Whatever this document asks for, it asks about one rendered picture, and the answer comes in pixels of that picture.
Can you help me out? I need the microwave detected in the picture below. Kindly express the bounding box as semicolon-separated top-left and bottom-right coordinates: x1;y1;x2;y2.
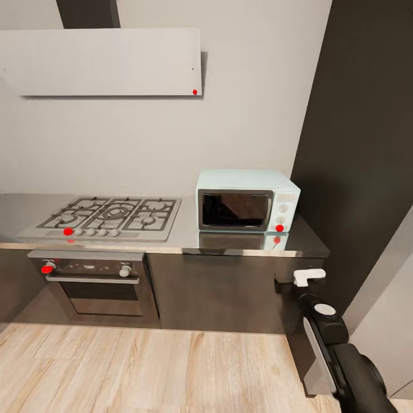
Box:
195;169;301;232

